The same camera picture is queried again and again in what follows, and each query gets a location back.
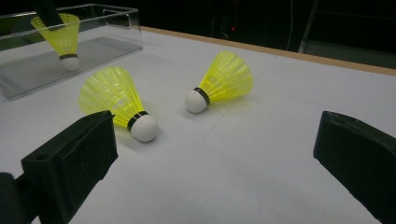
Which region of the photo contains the white metal desk frame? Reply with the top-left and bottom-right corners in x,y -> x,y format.
298,0 -> 396,70

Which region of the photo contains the white foam board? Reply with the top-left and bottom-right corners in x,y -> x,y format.
0,26 -> 396,224

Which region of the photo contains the clear plastic box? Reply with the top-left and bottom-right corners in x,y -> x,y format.
0,3 -> 144,101

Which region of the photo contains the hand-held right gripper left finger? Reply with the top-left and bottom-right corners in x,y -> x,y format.
20,110 -> 120,224

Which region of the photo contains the wooden table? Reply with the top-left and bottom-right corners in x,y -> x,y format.
139,25 -> 396,77

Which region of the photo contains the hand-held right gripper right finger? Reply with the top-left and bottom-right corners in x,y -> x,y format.
312,110 -> 396,224

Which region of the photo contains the yellow shuttlecock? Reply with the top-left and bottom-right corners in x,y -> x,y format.
30,12 -> 81,73
78,65 -> 159,144
184,50 -> 254,115

